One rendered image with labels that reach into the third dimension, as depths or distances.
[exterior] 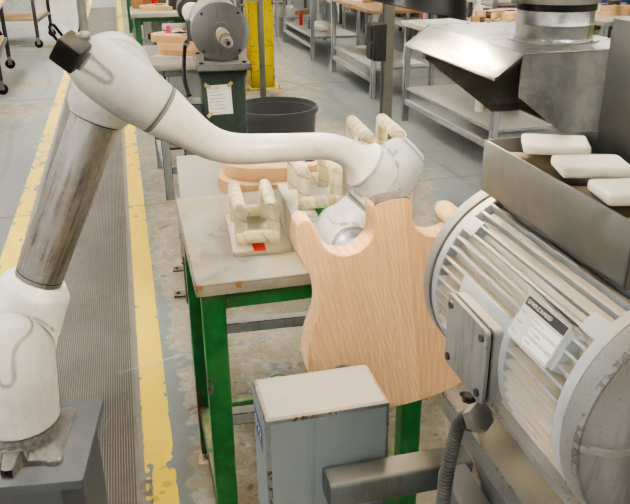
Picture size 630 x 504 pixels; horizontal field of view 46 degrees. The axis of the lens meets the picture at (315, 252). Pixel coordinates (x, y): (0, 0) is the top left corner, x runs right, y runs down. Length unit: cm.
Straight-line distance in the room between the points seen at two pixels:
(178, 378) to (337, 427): 219
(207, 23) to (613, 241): 287
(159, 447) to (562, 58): 213
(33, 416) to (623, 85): 119
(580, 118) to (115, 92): 79
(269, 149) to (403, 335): 45
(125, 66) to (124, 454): 166
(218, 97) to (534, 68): 266
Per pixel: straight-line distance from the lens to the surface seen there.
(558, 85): 96
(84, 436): 167
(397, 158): 154
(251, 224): 199
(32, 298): 167
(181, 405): 295
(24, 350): 152
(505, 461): 88
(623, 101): 92
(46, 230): 163
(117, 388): 309
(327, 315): 124
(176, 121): 141
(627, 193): 73
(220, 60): 346
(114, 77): 138
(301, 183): 183
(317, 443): 96
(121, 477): 265
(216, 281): 171
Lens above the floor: 166
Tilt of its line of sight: 23 degrees down
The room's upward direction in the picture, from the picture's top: 1 degrees counter-clockwise
